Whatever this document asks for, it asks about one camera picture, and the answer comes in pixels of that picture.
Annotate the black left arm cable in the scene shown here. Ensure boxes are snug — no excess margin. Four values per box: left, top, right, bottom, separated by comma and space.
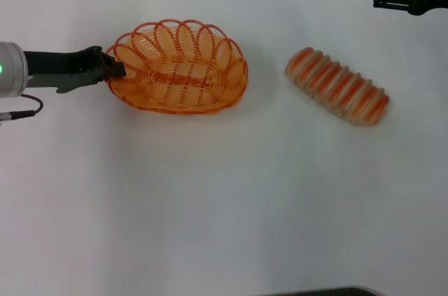
0, 94, 44, 125

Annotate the orange plastic wire basket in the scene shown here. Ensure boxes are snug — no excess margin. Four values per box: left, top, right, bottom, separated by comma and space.
104, 18, 249, 115

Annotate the black robot torso edge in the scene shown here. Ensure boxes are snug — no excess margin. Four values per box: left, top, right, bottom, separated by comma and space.
258, 286, 381, 296

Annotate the striped orange bread loaf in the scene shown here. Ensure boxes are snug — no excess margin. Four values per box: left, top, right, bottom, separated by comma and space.
285, 46, 391, 128

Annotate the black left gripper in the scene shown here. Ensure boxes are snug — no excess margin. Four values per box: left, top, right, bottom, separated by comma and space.
22, 45, 127, 94

